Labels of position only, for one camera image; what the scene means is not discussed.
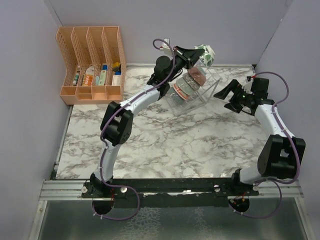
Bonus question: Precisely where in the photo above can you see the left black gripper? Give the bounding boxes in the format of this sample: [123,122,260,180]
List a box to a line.
[165,46,204,83]

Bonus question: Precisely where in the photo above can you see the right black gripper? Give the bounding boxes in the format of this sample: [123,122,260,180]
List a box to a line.
[214,79,254,114]

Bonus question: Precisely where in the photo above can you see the green leaf bowl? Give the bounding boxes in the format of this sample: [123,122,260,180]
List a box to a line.
[194,44,216,68]

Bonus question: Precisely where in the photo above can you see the brown line pattern bowl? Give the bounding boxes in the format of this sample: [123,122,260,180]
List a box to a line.
[182,72,200,91]

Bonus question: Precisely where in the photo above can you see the orange floral bowl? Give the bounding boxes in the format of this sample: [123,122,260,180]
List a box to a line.
[173,83,190,101]

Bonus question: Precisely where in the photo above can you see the green line pattern bowl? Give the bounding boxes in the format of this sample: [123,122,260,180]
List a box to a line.
[176,77,196,96]

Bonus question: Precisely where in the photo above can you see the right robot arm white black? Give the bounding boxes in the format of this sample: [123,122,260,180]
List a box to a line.
[214,76,306,196]

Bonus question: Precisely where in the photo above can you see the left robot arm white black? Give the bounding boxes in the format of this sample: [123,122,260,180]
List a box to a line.
[90,46,205,198]

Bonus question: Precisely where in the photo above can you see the yellow black object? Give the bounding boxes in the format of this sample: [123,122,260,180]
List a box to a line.
[112,62,121,72]

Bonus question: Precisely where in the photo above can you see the green white box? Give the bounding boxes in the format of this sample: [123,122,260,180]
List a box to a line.
[95,69,108,86]

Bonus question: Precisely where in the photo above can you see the orange plastic file organizer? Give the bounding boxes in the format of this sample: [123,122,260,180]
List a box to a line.
[56,26,127,105]

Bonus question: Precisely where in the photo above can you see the orange white carton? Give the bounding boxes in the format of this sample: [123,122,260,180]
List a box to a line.
[82,65,95,87]

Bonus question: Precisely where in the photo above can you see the small bottle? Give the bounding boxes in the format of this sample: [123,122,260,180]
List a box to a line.
[72,70,80,86]

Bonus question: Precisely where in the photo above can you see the white wire dish rack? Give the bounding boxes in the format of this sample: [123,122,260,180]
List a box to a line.
[165,60,222,116]

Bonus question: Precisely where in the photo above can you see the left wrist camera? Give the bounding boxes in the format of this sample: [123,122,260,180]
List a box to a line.
[159,38,173,57]

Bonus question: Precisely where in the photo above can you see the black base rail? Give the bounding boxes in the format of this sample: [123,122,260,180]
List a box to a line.
[81,177,259,209]

